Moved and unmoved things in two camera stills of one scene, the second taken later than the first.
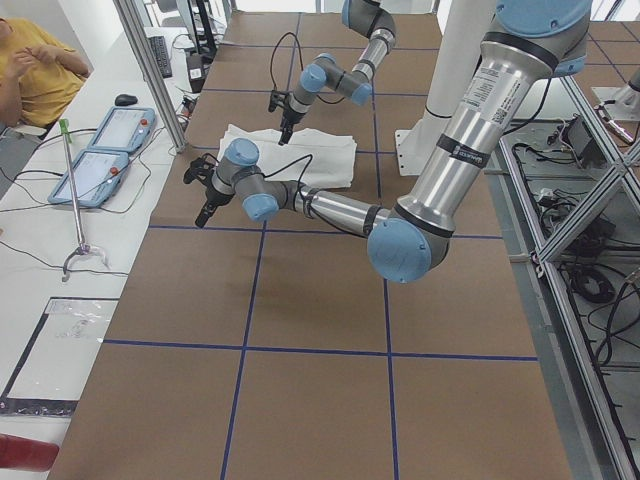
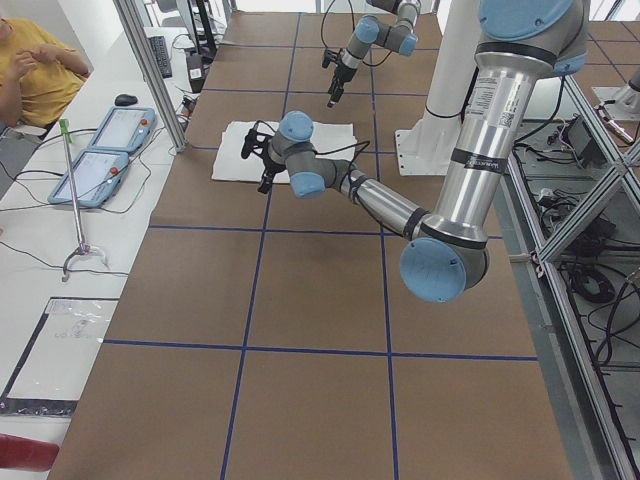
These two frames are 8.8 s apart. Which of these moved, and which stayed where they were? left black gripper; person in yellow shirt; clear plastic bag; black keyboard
Moved: left black gripper
Stayed: black keyboard; clear plastic bag; person in yellow shirt
